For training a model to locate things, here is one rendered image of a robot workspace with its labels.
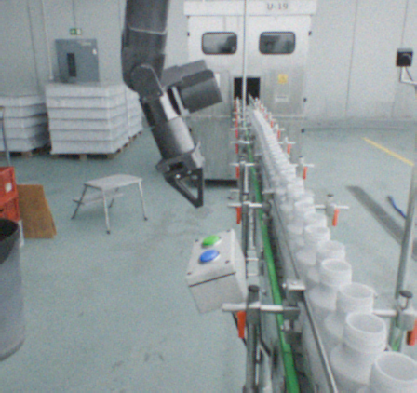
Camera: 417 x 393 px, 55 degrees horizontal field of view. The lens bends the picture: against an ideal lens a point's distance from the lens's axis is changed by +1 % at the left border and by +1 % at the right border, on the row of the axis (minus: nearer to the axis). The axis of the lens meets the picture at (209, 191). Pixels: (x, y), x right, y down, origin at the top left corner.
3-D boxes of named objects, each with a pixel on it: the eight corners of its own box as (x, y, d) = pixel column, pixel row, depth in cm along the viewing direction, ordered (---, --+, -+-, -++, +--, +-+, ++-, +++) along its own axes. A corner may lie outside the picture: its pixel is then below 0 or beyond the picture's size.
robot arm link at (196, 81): (123, 45, 61) (126, 72, 55) (195, 17, 61) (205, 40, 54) (154, 109, 70) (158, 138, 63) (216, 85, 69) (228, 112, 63)
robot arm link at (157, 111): (137, 91, 66) (132, 92, 61) (176, 76, 66) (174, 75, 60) (154, 131, 68) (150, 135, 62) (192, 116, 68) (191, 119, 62)
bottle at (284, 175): (274, 241, 98) (277, 176, 93) (270, 232, 104) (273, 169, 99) (299, 241, 98) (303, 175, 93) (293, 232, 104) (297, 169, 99)
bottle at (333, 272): (293, 371, 56) (301, 263, 51) (321, 353, 59) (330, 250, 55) (329, 399, 51) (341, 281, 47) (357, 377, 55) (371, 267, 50)
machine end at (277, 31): (302, 191, 485) (316, -1, 424) (187, 188, 493) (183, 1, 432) (286, 161, 637) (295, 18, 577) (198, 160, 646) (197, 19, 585)
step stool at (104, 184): (110, 206, 429) (107, 169, 417) (148, 220, 391) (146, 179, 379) (70, 218, 395) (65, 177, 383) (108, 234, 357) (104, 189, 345)
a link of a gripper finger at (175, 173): (219, 192, 73) (201, 143, 70) (218, 205, 66) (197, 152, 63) (184, 204, 74) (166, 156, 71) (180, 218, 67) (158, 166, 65)
